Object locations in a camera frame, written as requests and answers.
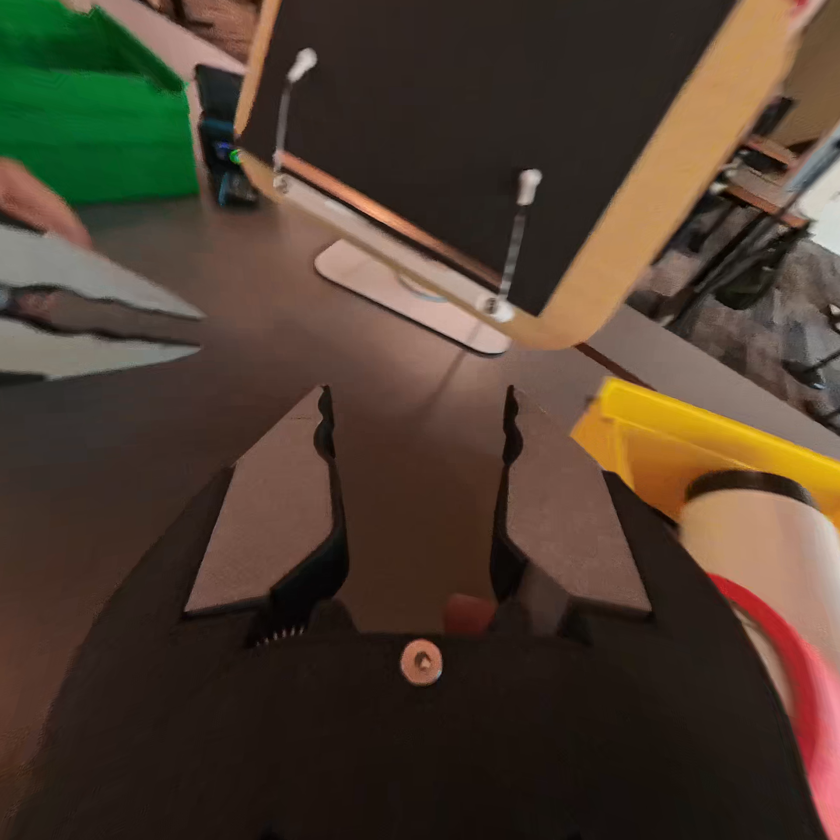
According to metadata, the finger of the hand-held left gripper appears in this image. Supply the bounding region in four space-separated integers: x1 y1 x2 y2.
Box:
0 223 206 322
0 308 203 383

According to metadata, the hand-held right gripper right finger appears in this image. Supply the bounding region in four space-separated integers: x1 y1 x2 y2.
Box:
489 386 652 634

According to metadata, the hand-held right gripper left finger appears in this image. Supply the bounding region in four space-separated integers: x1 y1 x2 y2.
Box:
184 386 350 618

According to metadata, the large green plastic bin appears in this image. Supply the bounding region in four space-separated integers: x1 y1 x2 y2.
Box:
0 0 201 206

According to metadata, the yellow plastic bin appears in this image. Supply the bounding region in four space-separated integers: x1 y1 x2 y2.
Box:
570 377 840 534

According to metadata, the person's left hand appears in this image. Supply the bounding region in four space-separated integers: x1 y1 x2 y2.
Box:
0 157 94 252

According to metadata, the small black box blue edge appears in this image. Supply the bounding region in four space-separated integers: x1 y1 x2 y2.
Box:
217 169 259 208

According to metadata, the black power bank with display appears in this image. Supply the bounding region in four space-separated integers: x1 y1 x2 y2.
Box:
200 118 245 173

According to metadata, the black wooden book stand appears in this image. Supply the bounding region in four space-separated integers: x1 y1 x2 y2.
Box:
233 0 813 357

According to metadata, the wire page holder white tip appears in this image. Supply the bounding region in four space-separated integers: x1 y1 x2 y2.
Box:
271 47 320 193
481 168 544 322

